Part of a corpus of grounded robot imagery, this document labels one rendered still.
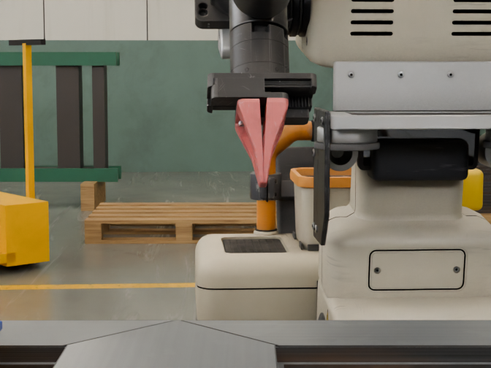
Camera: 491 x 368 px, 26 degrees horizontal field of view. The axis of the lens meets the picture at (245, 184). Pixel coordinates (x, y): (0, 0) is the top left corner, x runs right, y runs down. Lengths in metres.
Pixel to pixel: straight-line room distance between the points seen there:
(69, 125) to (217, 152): 2.82
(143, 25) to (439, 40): 9.31
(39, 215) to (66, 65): 2.54
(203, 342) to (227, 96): 0.22
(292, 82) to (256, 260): 0.63
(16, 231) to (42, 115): 5.08
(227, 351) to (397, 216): 0.51
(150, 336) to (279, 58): 0.29
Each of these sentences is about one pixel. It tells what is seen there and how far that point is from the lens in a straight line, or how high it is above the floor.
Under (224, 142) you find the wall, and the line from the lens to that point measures 10.61.
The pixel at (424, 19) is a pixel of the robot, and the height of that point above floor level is 1.15.
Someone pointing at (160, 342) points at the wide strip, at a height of 0.86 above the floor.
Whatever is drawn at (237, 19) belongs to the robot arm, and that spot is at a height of 1.14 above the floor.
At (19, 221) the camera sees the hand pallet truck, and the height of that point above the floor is 0.27.
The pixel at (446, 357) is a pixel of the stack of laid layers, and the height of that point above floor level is 0.85.
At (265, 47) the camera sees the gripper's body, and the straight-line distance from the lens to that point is 1.01.
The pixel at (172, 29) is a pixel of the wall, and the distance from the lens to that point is 10.57.
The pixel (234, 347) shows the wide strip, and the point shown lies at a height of 0.86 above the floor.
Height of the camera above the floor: 1.10
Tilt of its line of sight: 7 degrees down
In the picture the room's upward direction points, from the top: straight up
